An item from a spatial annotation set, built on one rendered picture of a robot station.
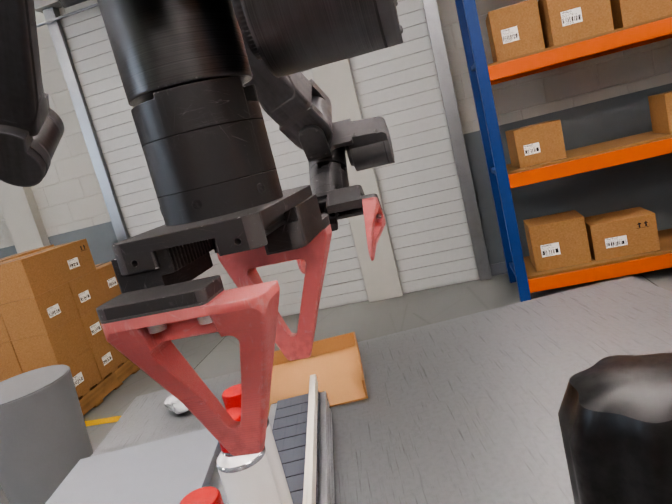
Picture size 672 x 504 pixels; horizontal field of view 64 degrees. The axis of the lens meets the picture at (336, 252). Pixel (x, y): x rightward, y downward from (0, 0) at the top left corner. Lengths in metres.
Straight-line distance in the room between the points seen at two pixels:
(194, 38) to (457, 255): 4.43
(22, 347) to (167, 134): 3.90
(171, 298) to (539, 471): 0.70
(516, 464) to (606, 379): 0.57
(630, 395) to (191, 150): 0.22
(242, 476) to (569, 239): 3.55
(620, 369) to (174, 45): 0.25
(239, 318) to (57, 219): 5.58
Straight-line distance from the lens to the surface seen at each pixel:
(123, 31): 0.25
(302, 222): 0.26
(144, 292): 0.23
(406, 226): 4.58
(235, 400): 0.63
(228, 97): 0.24
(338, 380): 1.22
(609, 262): 4.01
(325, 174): 0.77
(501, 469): 0.85
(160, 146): 0.24
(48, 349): 4.02
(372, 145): 0.79
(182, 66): 0.24
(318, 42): 0.23
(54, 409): 2.87
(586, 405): 0.28
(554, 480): 0.83
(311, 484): 0.75
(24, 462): 2.93
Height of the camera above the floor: 1.31
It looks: 10 degrees down
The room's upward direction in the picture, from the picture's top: 14 degrees counter-clockwise
